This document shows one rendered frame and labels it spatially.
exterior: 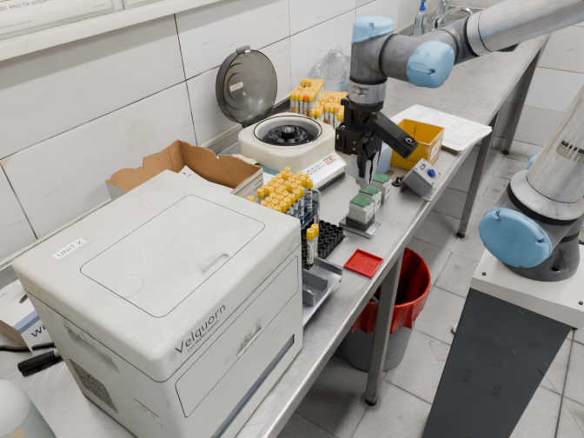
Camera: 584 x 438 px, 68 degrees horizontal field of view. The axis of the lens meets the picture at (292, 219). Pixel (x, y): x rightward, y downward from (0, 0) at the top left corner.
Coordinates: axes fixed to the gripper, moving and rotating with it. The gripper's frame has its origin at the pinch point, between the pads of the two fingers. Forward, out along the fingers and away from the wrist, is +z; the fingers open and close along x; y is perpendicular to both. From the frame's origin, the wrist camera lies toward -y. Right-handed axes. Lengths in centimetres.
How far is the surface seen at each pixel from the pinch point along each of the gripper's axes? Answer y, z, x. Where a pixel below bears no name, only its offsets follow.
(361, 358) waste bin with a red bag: 4, 91, -19
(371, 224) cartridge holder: -1.7, 11.2, -0.7
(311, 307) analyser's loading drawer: -5.2, 8.7, 31.5
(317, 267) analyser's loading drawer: -0.3, 8.7, 21.6
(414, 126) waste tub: 6.6, 4.5, -44.4
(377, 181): 2.8, 6.1, -11.9
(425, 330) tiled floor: -10, 100, -53
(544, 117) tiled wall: -14, 71, -241
